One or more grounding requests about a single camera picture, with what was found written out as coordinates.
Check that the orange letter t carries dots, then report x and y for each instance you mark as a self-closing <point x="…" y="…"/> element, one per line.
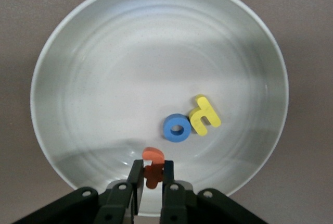
<point x="153" y="172"/>

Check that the beige brown plate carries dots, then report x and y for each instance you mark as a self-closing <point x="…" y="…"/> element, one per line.
<point x="117" y="65"/>

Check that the brown table cover sheet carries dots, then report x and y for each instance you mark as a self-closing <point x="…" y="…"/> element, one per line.
<point x="15" y="0"/>

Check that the blue letter o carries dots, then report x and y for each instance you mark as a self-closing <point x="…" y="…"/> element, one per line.
<point x="169" y="130"/>

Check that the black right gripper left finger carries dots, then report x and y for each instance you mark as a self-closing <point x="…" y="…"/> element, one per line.
<point x="117" y="203"/>

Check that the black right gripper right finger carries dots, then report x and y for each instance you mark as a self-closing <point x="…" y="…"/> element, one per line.
<point x="179" y="203"/>

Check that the yellow letter h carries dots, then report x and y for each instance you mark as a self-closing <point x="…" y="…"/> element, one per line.
<point x="205" y="114"/>

